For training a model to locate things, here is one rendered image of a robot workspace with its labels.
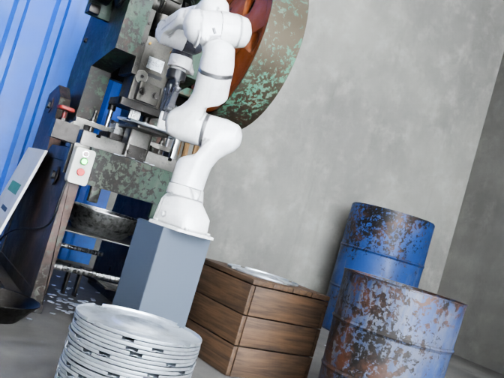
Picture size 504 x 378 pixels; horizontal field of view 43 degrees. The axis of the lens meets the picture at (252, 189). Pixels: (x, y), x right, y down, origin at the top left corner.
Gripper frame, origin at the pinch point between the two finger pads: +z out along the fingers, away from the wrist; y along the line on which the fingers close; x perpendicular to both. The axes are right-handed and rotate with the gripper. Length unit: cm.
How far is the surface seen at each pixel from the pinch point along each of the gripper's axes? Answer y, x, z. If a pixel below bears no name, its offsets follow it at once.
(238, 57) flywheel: -29, 36, -43
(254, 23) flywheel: -22, 36, -58
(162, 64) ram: -27.5, 2.5, -26.3
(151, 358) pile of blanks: 113, -28, 61
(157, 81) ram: -27.7, 2.5, -18.6
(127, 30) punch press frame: -22.9, -17.3, -32.7
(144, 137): -18.4, 1.2, 6.7
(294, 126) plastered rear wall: -152, 149, -48
